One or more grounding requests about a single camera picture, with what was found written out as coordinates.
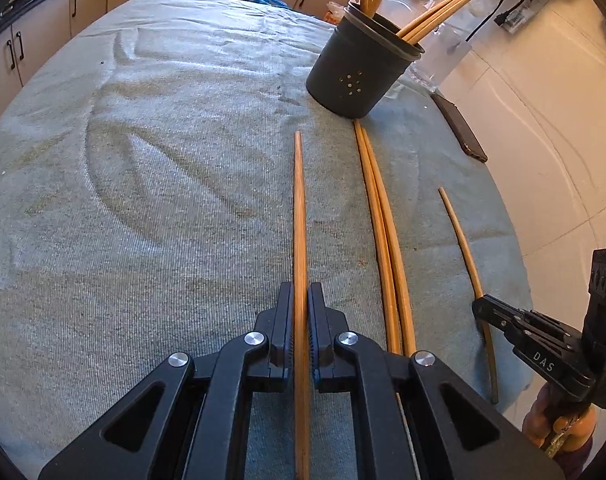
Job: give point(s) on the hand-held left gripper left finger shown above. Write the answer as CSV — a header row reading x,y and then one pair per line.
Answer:
x,y
288,320

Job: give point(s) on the person's right hand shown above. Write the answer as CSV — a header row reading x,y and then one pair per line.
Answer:
x,y
535,420

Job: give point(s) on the grey-green table cloth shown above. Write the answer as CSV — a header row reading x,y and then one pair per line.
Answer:
x,y
133,185

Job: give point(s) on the orange basket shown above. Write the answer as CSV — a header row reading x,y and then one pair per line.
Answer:
x,y
333,10

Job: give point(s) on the beige kitchen cabinets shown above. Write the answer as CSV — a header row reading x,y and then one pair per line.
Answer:
x,y
43,25

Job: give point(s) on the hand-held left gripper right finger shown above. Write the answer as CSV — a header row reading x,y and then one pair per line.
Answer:
x,y
314,320

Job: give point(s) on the dark grey utensil holder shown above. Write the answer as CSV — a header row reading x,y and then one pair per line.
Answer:
x,y
353,70

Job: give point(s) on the wall socket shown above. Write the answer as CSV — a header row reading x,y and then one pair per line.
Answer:
x,y
520,17

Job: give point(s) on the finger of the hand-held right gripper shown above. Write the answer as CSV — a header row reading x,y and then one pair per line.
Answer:
x,y
533,321
503,322

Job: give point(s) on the dark mobile phone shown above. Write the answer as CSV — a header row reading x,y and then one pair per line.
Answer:
x,y
460,127

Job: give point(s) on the black kitchen countertop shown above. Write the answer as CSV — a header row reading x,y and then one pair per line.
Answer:
x,y
13,15

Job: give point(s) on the clear glass pitcher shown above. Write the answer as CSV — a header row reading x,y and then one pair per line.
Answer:
x,y
448,55

